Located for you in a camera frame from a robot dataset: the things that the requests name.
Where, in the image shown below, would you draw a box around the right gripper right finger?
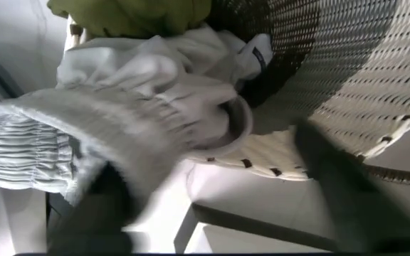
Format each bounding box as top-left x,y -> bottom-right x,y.
294,119 -> 410,254

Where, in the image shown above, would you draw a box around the white laundry basket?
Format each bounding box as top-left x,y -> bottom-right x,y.
185,0 -> 410,188

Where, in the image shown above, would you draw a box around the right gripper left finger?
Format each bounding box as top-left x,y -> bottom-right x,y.
47,162 -> 135,254

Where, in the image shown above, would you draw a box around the green garment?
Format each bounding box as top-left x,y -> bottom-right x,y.
46,0 -> 213,39

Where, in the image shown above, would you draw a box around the pale grey shorts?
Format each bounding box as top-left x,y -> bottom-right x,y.
0,24 -> 274,214

